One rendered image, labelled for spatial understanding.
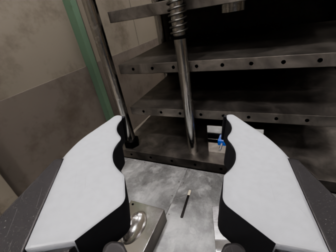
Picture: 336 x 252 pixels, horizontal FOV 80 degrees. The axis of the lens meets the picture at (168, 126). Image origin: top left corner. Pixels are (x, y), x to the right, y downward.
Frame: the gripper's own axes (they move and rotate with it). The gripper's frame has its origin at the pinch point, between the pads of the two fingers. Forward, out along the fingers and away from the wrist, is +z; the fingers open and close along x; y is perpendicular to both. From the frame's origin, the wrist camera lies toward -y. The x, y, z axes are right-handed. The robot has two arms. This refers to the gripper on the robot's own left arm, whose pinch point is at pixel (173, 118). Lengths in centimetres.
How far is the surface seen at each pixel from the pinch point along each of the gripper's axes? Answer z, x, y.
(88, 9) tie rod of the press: 93, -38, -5
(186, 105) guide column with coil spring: 80, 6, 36
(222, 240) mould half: 23, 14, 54
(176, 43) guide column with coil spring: 80, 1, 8
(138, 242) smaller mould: 26, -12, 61
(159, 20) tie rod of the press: 156, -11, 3
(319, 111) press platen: 67, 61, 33
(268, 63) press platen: 71, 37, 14
